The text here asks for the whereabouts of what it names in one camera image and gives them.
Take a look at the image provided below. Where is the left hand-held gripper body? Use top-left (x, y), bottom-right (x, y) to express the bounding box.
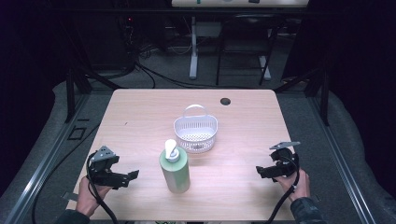
top-left (87, 145), bottom-right (125, 189)

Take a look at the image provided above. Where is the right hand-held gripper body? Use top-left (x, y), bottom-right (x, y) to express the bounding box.
top-left (268, 141), bottom-right (301, 179)

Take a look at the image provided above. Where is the green pump soap bottle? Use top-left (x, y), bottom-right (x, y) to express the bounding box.
top-left (159, 138), bottom-right (191, 194)

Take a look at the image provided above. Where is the white plastic basket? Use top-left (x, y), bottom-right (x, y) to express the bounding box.
top-left (173, 104), bottom-right (219, 154)

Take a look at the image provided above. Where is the person's right hand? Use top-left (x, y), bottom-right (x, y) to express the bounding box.
top-left (275, 169), bottom-right (312, 203)

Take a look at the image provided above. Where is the person's left hand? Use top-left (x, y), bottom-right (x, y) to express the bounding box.
top-left (75, 175), bottom-right (114, 218)

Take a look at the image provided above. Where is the grey tape strip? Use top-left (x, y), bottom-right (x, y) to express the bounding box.
top-left (61, 191), bottom-right (79, 202)

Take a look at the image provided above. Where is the black metal stand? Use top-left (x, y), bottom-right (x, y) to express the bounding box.
top-left (273, 61), bottom-right (332, 127)
top-left (63, 66), bottom-right (123, 124)

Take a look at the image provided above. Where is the black chair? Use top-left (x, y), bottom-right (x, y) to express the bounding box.
top-left (215, 13), bottom-right (282, 87)

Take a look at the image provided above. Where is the white desk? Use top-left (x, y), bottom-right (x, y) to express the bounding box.
top-left (170, 0), bottom-right (310, 81)

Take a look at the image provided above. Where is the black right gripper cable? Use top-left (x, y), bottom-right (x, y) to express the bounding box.
top-left (264, 154), bottom-right (302, 224)

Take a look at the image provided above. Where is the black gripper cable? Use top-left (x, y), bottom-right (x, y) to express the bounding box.
top-left (264, 154), bottom-right (302, 224)
top-left (85, 151), bottom-right (120, 224)

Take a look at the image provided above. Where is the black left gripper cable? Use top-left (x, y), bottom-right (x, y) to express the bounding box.
top-left (85, 151), bottom-right (120, 224)

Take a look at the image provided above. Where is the aluminium rail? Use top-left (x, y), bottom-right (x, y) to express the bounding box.
top-left (3, 94), bottom-right (92, 224)
top-left (306, 94), bottom-right (378, 224)

